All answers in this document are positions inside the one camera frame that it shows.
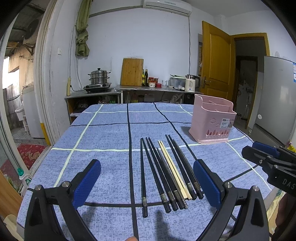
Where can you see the stainless steel steamer pot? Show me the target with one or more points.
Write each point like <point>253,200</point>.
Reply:
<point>99,76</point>

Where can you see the clear plastic storage box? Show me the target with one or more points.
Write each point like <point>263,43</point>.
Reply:
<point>177,82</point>

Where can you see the dark grey chopstick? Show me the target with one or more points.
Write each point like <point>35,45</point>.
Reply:
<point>182,204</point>

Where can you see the wooden cutting board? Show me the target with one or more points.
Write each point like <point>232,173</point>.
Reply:
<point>131,72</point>

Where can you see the pink plastic utensil basket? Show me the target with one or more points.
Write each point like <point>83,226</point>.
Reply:
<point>212,119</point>

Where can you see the steel kitchen counter right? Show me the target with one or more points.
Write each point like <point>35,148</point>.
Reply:
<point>122,88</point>

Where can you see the dark sauce bottle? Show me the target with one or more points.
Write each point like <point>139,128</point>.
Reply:
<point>146,75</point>

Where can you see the white air conditioner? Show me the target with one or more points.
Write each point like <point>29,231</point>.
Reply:
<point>177,7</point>

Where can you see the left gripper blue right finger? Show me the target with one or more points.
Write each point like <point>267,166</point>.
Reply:
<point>251,222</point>

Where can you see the yellow wooden door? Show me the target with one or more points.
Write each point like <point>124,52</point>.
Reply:
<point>218,62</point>

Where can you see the steel kitchen counter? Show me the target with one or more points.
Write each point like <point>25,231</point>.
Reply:
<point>122,88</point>
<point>79,101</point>

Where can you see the silver refrigerator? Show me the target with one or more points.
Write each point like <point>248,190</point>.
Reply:
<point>275,120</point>

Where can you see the blue checked tablecloth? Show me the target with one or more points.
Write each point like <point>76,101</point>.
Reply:
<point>111,133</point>

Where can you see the steel kitchen counter left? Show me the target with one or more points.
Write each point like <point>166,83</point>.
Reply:
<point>79,101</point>

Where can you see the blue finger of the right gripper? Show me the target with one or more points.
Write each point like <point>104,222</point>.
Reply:
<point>271,151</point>
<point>258,157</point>

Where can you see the black induction cooker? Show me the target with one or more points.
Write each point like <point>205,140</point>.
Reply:
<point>97,88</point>

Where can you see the green hanging cloth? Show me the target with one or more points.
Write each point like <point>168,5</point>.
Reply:
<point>82,49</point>

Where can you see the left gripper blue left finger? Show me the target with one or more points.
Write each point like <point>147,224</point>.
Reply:
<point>41,220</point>

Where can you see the red patterned rug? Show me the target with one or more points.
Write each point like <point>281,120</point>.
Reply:
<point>29,154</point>

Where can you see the white electric kettle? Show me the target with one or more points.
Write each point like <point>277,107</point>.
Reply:
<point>192,83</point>

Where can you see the red lidded jar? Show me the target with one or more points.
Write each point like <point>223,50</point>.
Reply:
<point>152,82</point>

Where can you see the person's left hand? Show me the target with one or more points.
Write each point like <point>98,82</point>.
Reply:
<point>131,239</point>

